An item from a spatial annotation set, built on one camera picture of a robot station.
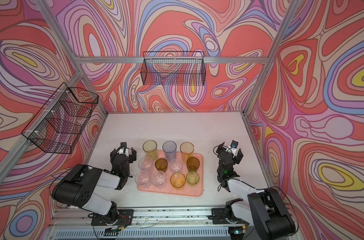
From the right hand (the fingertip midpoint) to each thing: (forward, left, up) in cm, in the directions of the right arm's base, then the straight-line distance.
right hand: (231, 148), depth 87 cm
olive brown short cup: (-8, +23, -2) cm, 24 cm away
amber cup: (-15, +32, -9) cm, 36 cm away
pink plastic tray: (-9, +36, -12) cm, 39 cm away
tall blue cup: (+3, +37, -3) cm, 37 cm away
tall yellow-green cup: (+1, +47, +2) cm, 47 cm away
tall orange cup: (-1, +26, +2) cm, 26 cm away
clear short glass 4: (-14, +43, -8) cm, 46 cm away
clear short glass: (-13, +52, -9) cm, 55 cm away
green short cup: (-14, +23, -10) cm, 29 cm away
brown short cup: (-6, +42, -7) cm, 43 cm away
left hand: (+4, +64, -2) cm, 64 cm away
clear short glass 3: (-7, +33, -6) cm, 34 cm away
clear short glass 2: (-6, +51, -5) cm, 51 cm away
